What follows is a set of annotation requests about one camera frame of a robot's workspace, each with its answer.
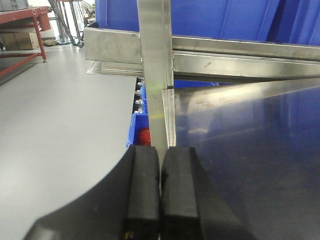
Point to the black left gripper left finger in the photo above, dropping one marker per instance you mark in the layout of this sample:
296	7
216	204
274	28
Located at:
124	205

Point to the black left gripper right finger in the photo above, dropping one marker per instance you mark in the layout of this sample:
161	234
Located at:
192	207

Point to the small blue parts bin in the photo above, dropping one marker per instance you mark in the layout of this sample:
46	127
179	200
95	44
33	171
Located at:
139	118

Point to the stainless steel shelf rack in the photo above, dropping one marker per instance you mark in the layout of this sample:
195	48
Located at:
251	111

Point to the large blue plastic bin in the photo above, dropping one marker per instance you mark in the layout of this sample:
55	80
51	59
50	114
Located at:
278	21

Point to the red cylindrical part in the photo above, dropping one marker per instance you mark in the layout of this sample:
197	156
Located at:
144	137

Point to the white roller track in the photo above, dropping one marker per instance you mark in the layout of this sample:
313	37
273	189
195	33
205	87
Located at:
137	106

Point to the brown cardboard box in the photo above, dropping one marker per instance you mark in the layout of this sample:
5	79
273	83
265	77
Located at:
14	41

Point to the metal wheeled cart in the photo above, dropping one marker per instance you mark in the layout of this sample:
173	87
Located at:
71	17

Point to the red metal conveyor table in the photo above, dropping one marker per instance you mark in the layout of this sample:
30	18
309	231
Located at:
21	21

